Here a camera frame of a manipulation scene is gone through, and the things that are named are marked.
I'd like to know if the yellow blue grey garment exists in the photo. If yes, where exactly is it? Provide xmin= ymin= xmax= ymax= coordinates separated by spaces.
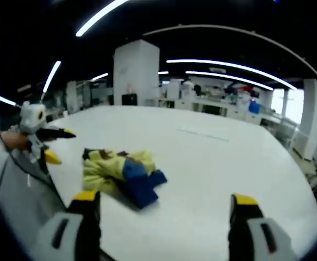
xmin=82 ymin=148 xmax=168 ymax=210

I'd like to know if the tall white cabinet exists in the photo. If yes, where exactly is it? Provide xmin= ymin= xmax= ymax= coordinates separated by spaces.
xmin=166 ymin=80 xmax=181 ymax=99

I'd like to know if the white square pillar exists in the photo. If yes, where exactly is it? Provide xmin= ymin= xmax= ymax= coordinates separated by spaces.
xmin=113 ymin=39 xmax=160 ymax=107
xmin=299 ymin=78 xmax=317 ymax=161

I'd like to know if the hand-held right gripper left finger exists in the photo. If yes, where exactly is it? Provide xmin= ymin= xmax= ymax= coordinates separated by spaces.
xmin=35 ymin=190 xmax=102 ymax=261

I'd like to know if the black box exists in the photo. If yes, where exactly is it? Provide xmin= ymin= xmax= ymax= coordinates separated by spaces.
xmin=121 ymin=93 xmax=138 ymax=106

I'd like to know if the row of white counters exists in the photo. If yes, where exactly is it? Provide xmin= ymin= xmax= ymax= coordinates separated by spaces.
xmin=158 ymin=94 xmax=283 ymax=126

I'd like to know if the person's left hand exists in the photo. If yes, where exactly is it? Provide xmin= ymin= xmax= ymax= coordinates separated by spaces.
xmin=1 ymin=130 xmax=32 ymax=150

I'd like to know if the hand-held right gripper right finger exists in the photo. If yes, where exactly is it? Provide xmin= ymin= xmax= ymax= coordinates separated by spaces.
xmin=227 ymin=193 xmax=297 ymax=261

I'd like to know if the curved ceiling rail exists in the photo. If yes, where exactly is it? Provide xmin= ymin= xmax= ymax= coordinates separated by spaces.
xmin=143 ymin=24 xmax=317 ymax=93

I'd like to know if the ceiling light strip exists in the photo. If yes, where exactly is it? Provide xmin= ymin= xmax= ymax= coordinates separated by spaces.
xmin=90 ymin=72 xmax=109 ymax=82
xmin=0 ymin=95 xmax=17 ymax=107
xmin=75 ymin=0 xmax=129 ymax=38
xmin=42 ymin=60 xmax=62 ymax=93
xmin=185 ymin=70 xmax=274 ymax=91
xmin=166 ymin=59 xmax=297 ymax=91

